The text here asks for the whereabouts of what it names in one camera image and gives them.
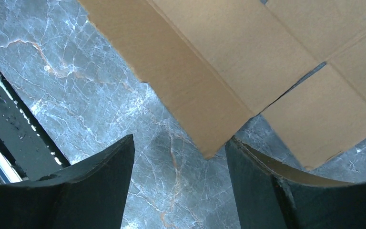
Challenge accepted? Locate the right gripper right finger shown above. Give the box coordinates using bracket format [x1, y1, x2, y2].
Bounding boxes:
[225, 137, 366, 229]

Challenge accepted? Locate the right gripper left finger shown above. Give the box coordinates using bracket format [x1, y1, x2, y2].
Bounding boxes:
[0, 134, 135, 229]

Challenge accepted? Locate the cardboard box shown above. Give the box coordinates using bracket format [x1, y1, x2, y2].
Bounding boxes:
[81, 0, 366, 169]

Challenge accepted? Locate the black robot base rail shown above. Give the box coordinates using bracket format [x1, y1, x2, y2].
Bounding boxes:
[0, 71, 71, 184]

